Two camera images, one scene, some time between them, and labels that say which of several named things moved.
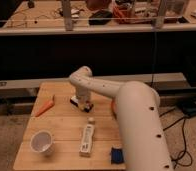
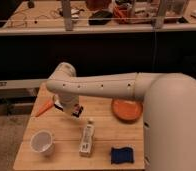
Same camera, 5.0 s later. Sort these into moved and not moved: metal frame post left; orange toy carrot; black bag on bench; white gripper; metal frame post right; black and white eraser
Moved: black and white eraser; white gripper
Not moved: metal frame post left; metal frame post right; orange toy carrot; black bag on bench
